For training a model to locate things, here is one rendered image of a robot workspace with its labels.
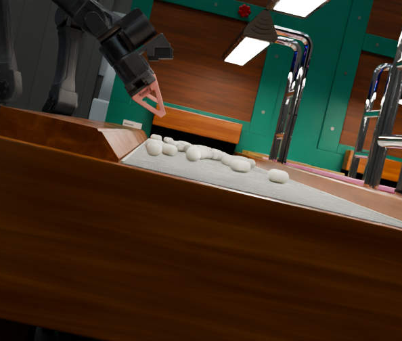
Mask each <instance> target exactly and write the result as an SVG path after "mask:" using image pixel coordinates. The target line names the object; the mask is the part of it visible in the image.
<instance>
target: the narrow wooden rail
mask: <svg viewBox="0 0 402 341"><path fill-rule="evenodd" d="M234 156H242V157H245V158H247V159H253V160H254V161H255V163H256V164H255V166H257V167H259V168H262V169H264V170H266V171H270V170H271V169H277V170H280V171H285V172H287V173H288V175H289V179H291V180H293V181H296V182H299V183H302V184H304V185H307V186H309V187H312V188H315V189H318V190H320V191H323V192H326V193H328V194H331V195H333V196H336V197H339V198H342V199H344V200H347V201H350V202H352V203H355V204H358V205H360V206H363V207H366V208H369V209H371V210H374V211H376V212H379V213H382V214H385V215H387V216H389V217H392V218H394V219H397V220H400V221H402V196H398V195H395V194H390V193H388V192H385V191H380V190H377V189H373V188H370V187H366V186H362V185H358V184H355V183H351V182H348V181H343V180H340V179H336V178H333V177H329V176H325V175H321V174H318V173H314V172H311V171H308V170H303V169H301V168H296V167H293V166H288V165H286V164H281V163H279V162H274V161H271V160H266V159H264V158H259V157H256V156H251V155H248V154H243V153H240V152H235V153H234Z"/></svg>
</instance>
